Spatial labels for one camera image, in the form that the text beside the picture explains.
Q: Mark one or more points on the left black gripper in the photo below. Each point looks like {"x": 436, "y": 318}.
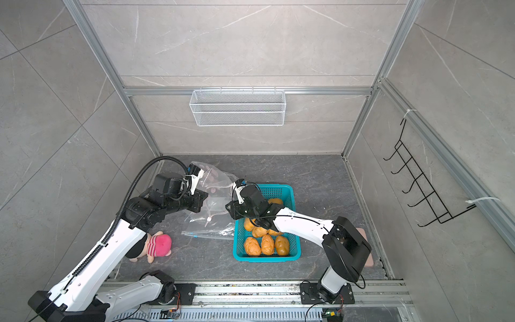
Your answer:
{"x": 199, "y": 196}

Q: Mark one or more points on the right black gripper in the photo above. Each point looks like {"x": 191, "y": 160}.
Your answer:
{"x": 237, "y": 212}

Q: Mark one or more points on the clear pink-dotted zipper bag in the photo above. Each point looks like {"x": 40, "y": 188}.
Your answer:
{"x": 213, "y": 221}

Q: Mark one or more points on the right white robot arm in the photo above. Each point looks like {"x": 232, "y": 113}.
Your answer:
{"x": 345, "y": 247}

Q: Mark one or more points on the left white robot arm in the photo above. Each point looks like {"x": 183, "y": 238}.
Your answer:
{"x": 77, "y": 298}

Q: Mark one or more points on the teal plastic basket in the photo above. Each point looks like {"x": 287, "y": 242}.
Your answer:
{"x": 269, "y": 191}

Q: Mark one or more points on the pink plush pig toy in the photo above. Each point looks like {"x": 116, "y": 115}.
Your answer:
{"x": 150, "y": 247}

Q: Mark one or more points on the checkered beige cloth item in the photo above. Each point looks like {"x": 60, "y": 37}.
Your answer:
{"x": 369, "y": 262}

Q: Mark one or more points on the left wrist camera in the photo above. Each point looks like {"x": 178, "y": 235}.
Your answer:
{"x": 195, "y": 174}

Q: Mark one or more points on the white wire mesh shelf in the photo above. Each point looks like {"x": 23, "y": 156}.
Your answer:
{"x": 238, "y": 107}

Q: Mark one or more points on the metal base rail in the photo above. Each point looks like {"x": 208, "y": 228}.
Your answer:
{"x": 381, "y": 300}

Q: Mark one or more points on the black wire hook rack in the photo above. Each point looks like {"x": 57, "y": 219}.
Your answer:
{"x": 439, "y": 212}

